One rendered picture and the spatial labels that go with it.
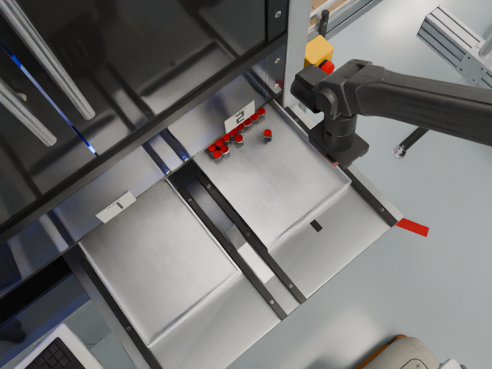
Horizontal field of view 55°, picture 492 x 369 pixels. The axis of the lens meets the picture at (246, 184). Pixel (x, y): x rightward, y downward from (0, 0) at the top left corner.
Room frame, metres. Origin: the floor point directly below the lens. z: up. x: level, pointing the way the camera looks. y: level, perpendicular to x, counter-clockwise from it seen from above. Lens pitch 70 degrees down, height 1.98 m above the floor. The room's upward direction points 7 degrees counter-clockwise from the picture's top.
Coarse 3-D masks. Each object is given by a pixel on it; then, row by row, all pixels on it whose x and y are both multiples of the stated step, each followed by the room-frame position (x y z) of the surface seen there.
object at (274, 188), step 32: (256, 128) 0.54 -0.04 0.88; (288, 128) 0.53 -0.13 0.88; (224, 160) 0.46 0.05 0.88; (256, 160) 0.45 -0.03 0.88; (288, 160) 0.44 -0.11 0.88; (320, 160) 0.43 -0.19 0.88; (224, 192) 0.38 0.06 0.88; (256, 192) 0.37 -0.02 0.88; (288, 192) 0.36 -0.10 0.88; (320, 192) 0.35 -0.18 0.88; (256, 224) 0.29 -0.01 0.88; (288, 224) 0.28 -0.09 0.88
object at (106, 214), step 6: (120, 198) 0.34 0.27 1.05; (126, 198) 0.34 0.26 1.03; (132, 198) 0.35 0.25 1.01; (114, 204) 0.33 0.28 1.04; (126, 204) 0.34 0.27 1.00; (102, 210) 0.31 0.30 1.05; (108, 210) 0.32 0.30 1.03; (114, 210) 0.32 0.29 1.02; (120, 210) 0.33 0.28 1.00; (96, 216) 0.30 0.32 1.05; (102, 216) 0.31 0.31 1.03; (108, 216) 0.31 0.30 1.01
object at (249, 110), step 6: (252, 102) 0.53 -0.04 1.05; (246, 108) 0.52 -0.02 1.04; (252, 108) 0.53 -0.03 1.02; (234, 114) 0.50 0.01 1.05; (240, 114) 0.51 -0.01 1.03; (246, 114) 0.52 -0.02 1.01; (252, 114) 0.53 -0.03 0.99; (228, 120) 0.49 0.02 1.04; (234, 120) 0.50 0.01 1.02; (228, 126) 0.49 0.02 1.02; (234, 126) 0.50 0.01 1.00; (228, 132) 0.49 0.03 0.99
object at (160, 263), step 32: (160, 192) 0.40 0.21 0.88; (128, 224) 0.33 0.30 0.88; (160, 224) 0.32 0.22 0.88; (192, 224) 0.31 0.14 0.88; (96, 256) 0.26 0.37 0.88; (128, 256) 0.25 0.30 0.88; (160, 256) 0.24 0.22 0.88; (192, 256) 0.23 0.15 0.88; (224, 256) 0.22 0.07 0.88; (128, 288) 0.17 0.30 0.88; (160, 288) 0.16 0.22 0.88; (192, 288) 0.15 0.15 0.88; (160, 320) 0.09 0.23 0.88
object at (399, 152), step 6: (414, 132) 0.83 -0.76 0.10; (420, 132) 0.82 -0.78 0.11; (426, 132) 0.82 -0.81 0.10; (408, 138) 0.80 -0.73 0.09; (414, 138) 0.80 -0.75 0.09; (402, 144) 0.79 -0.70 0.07; (408, 144) 0.78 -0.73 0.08; (396, 150) 0.79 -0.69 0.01; (402, 150) 0.77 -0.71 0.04; (396, 156) 0.76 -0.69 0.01; (402, 156) 0.75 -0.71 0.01
